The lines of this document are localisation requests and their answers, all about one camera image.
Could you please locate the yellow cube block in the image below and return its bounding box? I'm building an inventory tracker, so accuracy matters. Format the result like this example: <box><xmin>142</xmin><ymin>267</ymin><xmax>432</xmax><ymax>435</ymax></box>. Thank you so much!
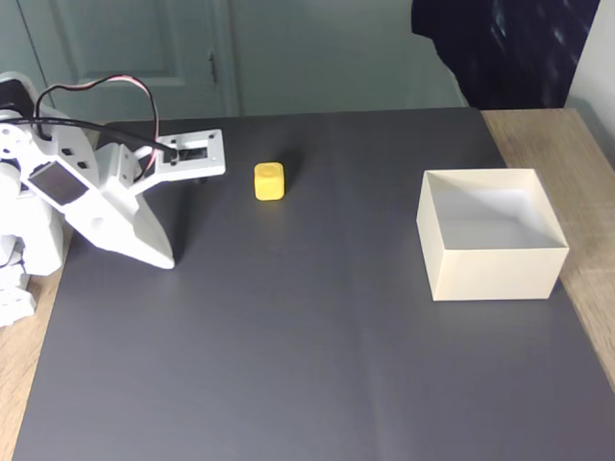
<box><xmin>253</xmin><ymin>161</ymin><xmax>286</xmax><ymax>203</ymax></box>

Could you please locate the white open box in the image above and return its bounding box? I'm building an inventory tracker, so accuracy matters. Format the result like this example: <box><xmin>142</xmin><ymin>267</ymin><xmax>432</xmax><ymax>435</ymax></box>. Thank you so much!
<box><xmin>414</xmin><ymin>167</ymin><xmax>571</xmax><ymax>303</ymax></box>

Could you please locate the pale green panelled door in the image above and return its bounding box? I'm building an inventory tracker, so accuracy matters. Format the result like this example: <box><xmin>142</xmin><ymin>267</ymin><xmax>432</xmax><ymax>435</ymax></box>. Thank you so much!
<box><xmin>0</xmin><ymin>0</ymin><xmax>468</xmax><ymax>127</ymax></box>

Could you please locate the dark grey table mat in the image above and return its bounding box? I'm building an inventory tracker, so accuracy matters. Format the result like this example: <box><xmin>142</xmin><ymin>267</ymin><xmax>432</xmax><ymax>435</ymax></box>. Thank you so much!
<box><xmin>12</xmin><ymin>106</ymin><xmax>615</xmax><ymax>461</ymax></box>

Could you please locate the black hanging cloth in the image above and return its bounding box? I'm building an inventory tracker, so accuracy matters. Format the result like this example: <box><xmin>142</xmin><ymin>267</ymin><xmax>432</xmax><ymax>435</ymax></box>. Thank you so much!
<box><xmin>410</xmin><ymin>0</ymin><xmax>603</xmax><ymax>111</ymax></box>

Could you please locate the black camera cable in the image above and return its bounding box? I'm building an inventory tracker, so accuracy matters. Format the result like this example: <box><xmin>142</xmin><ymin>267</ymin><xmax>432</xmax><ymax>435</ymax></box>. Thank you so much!
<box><xmin>13</xmin><ymin>116</ymin><xmax>180</xmax><ymax>162</ymax></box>

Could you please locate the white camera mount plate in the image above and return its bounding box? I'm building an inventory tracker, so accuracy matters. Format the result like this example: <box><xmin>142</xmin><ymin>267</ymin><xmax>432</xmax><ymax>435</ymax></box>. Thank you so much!
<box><xmin>94</xmin><ymin>128</ymin><xmax>228</xmax><ymax>189</ymax></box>

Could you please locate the red black servo cable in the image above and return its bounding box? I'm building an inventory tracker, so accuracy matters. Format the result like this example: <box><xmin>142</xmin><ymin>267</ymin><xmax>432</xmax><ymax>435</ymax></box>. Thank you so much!
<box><xmin>34</xmin><ymin>75</ymin><xmax>164</xmax><ymax>183</ymax></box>

